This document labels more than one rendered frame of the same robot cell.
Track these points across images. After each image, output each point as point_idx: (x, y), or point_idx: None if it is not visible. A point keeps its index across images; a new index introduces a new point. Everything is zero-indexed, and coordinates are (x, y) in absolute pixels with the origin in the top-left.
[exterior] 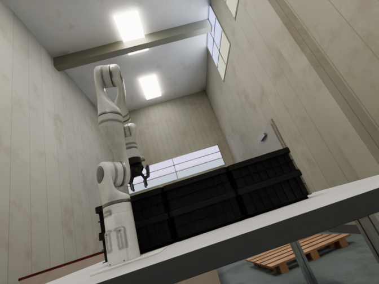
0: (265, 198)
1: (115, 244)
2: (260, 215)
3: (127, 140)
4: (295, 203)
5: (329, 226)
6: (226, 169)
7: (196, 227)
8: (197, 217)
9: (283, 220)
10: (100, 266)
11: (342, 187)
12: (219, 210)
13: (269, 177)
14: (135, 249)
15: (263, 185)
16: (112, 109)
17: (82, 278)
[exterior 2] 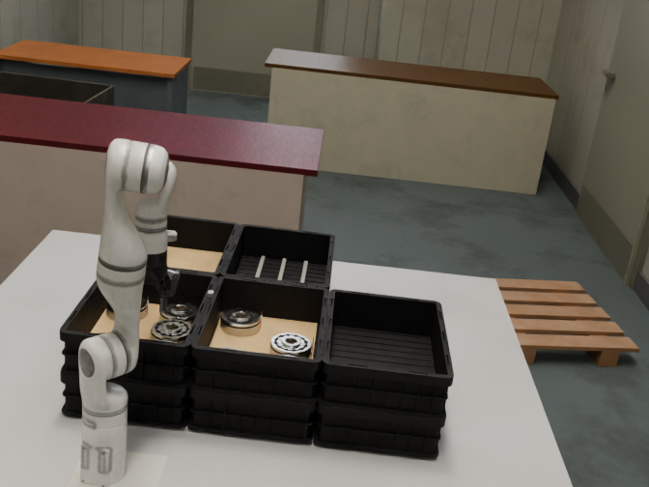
0: (358, 432)
1: (94, 464)
2: (324, 471)
3: (147, 213)
4: (396, 466)
5: None
6: (319, 366)
7: (226, 424)
8: (233, 412)
9: None
10: (52, 390)
11: (488, 470)
12: (274, 417)
13: (385, 408)
14: (120, 472)
15: (365, 416)
16: (129, 264)
17: (43, 479)
